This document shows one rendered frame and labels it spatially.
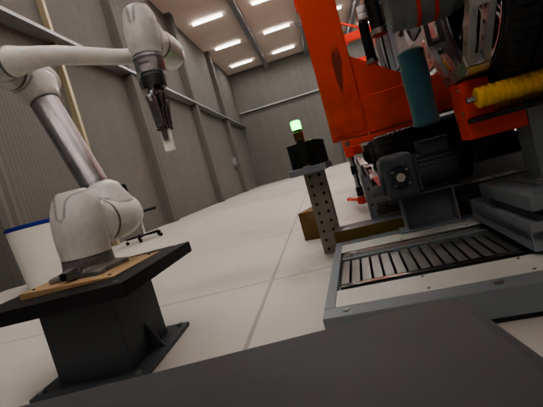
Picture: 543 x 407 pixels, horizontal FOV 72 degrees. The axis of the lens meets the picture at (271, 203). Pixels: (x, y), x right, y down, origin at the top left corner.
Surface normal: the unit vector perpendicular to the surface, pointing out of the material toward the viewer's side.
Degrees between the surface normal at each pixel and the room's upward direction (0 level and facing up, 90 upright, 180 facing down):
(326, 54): 90
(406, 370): 0
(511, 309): 90
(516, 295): 90
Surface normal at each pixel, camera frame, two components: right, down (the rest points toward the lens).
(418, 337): -0.27, -0.96
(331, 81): -0.21, 0.13
